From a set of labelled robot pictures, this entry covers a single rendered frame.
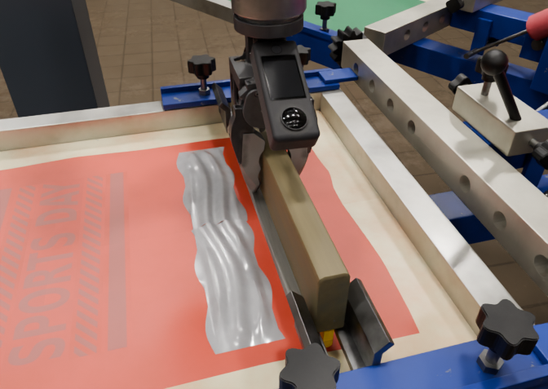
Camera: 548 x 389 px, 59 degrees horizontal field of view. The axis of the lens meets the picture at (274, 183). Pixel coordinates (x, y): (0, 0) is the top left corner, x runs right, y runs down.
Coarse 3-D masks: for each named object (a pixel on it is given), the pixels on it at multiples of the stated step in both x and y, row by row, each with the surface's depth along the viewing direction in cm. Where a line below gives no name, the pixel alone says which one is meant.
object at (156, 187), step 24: (192, 144) 76; (216, 144) 76; (24, 168) 71; (48, 168) 71; (72, 168) 71; (96, 168) 71; (120, 168) 71; (144, 168) 71; (168, 168) 71; (240, 168) 71; (312, 168) 71; (144, 192) 66; (168, 192) 66; (240, 192) 66; (312, 192) 66; (144, 216) 62; (168, 216) 62
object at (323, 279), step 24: (264, 168) 56; (288, 168) 53; (264, 192) 58; (288, 192) 49; (288, 216) 47; (312, 216) 46; (288, 240) 49; (312, 240) 44; (312, 264) 42; (336, 264) 41; (312, 288) 42; (336, 288) 41; (312, 312) 44; (336, 312) 43
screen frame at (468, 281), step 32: (320, 96) 83; (0, 128) 73; (32, 128) 74; (64, 128) 75; (96, 128) 76; (128, 128) 78; (160, 128) 79; (352, 128) 73; (384, 160) 66; (384, 192) 64; (416, 192) 61; (416, 224) 57; (448, 224) 56; (448, 256) 52; (448, 288) 52; (480, 288) 48
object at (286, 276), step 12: (228, 132) 72; (252, 192) 60; (264, 204) 58; (264, 216) 56; (264, 228) 55; (276, 240) 53; (276, 252) 52; (276, 264) 50; (288, 264) 50; (288, 276) 49; (288, 288) 48
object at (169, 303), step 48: (144, 240) 59; (192, 240) 59; (336, 240) 59; (144, 288) 53; (192, 288) 53; (384, 288) 53; (144, 336) 48; (192, 336) 48; (288, 336) 48; (0, 384) 44; (48, 384) 44; (96, 384) 44; (144, 384) 44
